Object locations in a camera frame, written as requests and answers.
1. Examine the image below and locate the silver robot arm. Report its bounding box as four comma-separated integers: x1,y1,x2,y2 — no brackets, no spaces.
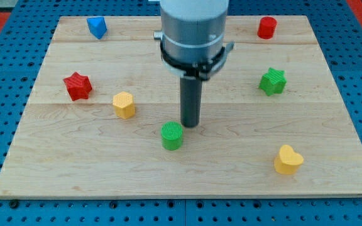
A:
155,0,234,81

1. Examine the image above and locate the yellow hexagon block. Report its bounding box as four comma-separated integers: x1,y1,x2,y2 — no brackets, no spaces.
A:
112,92,136,119

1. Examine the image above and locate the green star block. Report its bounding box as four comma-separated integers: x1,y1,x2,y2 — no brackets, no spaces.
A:
258,67,287,96

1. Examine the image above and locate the red star block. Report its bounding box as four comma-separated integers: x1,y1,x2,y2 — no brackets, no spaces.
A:
63,72,92,101

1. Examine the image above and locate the green cylinder block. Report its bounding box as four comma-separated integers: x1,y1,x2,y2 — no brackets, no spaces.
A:
161,121,183,151

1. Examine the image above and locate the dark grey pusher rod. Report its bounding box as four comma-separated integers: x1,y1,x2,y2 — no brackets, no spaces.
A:
180,78,202,127

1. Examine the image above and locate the wooden board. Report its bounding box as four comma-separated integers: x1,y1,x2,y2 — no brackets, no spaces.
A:
0,16,362,200

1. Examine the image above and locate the yellow heart block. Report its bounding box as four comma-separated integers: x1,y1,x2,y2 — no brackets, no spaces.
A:
273,144,304,175

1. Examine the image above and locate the blue triangular block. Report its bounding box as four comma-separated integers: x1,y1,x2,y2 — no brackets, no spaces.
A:
86,16,107,40

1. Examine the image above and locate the red cylinder block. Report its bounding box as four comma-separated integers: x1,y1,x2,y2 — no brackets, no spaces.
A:
257,16,277,40

